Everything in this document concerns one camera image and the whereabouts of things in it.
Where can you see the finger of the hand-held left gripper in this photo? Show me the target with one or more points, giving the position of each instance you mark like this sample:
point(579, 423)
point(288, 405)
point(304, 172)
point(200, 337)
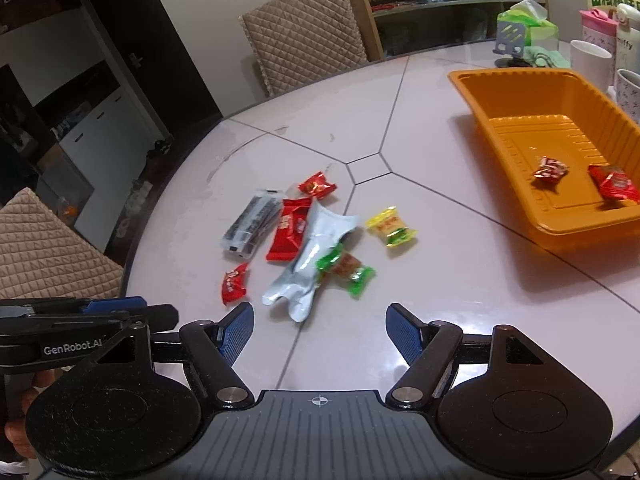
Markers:
point(160, 317)
point(115, 303)

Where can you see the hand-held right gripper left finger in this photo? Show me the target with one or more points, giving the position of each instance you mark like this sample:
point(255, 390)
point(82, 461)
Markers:
point(236, 336)

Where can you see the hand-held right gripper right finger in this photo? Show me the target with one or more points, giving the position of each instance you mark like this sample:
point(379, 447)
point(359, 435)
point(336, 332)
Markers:
point(404, 336)

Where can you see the small red white-print candy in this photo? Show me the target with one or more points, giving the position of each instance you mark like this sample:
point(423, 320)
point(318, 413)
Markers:
point(234, 284)

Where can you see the green candy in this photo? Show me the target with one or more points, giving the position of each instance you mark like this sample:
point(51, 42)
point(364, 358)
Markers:
point(345, 267)

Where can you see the black white striped snack packet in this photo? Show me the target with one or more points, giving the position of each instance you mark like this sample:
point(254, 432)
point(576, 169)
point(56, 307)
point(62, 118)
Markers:
point(250, 225)

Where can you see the yellow candy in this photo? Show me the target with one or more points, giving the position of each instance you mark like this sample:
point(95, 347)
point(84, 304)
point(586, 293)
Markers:
point(390, 225)

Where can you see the long red snack packet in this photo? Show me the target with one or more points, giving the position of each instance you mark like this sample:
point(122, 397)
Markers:
point(287, 230)

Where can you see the orange plastic tray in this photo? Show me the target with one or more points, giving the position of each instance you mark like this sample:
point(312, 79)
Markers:
point(525, 125)

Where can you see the person's left hand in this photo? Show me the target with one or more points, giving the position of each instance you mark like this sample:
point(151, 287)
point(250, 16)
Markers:
point(17, 432)

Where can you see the silver foil packet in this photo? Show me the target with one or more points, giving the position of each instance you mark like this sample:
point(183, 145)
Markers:
point(300, 285)

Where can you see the beige quilted chair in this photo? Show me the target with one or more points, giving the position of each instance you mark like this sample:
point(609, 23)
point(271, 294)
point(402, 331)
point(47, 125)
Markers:
point(300, 35)
point(45, 250)

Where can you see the small red gold candy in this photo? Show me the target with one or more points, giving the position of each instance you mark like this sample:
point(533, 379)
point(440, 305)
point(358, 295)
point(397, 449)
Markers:
point(316, 185)

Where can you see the white low cabinet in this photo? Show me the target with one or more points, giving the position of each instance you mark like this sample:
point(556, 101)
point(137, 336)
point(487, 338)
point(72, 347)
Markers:
point(110, 125)

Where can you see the red white-label candy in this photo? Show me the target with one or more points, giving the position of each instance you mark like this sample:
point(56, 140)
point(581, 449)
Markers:
point(612, 182)

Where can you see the dark tall cabinet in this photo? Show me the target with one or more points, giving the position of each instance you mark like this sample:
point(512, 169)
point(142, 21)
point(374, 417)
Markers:
point(165, 35)

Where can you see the green cloth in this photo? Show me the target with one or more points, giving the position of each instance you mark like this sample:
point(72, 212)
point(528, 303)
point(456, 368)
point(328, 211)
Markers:
point(547, 57)

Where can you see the wooden shelf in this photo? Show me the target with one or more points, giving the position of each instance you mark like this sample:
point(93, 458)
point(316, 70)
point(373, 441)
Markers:
point(365, 25)

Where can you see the grey phone stand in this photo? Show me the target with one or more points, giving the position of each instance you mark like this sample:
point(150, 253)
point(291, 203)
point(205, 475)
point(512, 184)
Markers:
point(510, 35)

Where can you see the plain white mug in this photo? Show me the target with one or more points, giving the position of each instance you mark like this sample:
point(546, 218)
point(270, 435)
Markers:
point(590, 65)

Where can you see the patterned white mug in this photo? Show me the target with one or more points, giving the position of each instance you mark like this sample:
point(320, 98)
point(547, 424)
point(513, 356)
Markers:
point(630, 92)

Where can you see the green tissue box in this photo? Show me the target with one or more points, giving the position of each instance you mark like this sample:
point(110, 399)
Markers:
point(542, 32)

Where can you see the pink lidded cup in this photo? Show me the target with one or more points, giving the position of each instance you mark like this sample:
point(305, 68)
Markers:
point(597, 27)

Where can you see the white thermos bottle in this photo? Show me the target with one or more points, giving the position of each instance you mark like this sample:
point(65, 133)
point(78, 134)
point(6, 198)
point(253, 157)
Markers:
point(627, 40)

